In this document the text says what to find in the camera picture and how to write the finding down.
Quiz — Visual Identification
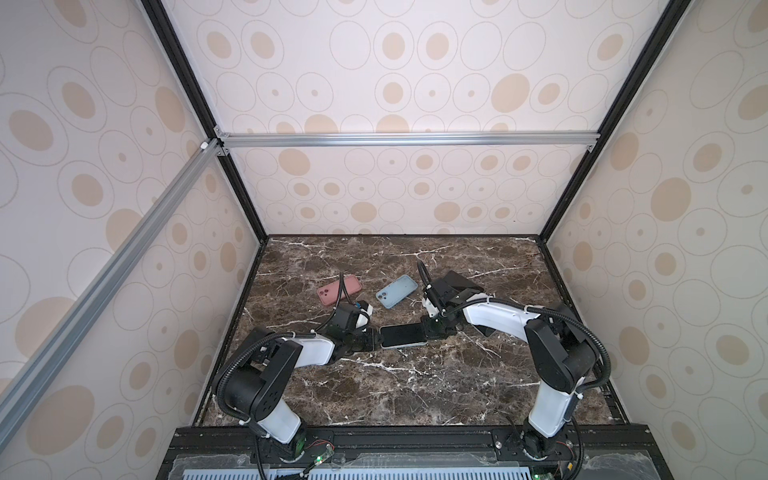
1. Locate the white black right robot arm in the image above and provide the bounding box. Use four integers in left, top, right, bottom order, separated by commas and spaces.
422, 272, 611, 439

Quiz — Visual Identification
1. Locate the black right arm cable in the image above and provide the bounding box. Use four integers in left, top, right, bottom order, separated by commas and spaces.
416, 260, 613, 394

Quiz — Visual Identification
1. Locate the black corner frame post right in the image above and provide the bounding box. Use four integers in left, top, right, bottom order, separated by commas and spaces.
538, 0, 692, 245

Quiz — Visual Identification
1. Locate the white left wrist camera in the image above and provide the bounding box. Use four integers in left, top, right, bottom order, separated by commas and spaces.
355, 301, 373, 329

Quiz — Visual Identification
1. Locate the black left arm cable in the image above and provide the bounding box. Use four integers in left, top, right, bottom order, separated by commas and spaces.
214, 272, 349, 421

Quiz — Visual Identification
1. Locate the black phone purple edge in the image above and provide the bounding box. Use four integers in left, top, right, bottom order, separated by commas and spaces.
444, 270, 484, 293

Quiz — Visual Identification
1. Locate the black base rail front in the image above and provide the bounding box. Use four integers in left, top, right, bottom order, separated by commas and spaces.
157, 424, 672, 479

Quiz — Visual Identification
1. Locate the aluminium rail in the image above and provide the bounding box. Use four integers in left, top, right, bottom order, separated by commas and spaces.
220, 130, 600, 149
1, 138, 223, 449

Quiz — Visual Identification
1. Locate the aluminium rail back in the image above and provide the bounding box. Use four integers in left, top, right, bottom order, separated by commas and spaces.
220, 130, 600, 149

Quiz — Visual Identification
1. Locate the black corner frame post left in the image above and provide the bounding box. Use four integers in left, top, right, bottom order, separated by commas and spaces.
140, 0, 269, 243

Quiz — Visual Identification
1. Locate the black corner frame post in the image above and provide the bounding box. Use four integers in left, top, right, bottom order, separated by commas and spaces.
538, 0, 692, 245
140, 0, 269, 243

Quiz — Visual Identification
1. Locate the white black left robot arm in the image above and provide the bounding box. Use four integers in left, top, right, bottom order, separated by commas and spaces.
212, 300, 377, 449

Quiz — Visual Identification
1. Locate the light blue phone case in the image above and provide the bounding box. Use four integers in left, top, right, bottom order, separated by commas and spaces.
380, 323, 428, 350
376, 275, 418, 310

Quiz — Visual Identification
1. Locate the aluminium rail left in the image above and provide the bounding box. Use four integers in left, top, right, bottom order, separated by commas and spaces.
1, 138, 223, 449

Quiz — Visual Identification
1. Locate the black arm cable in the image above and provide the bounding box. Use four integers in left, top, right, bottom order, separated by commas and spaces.
416, 260, 613, 394
214, 272, 349, 421

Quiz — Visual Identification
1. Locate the pink phone case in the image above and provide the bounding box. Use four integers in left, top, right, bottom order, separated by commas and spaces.
316, 275, 362, 307

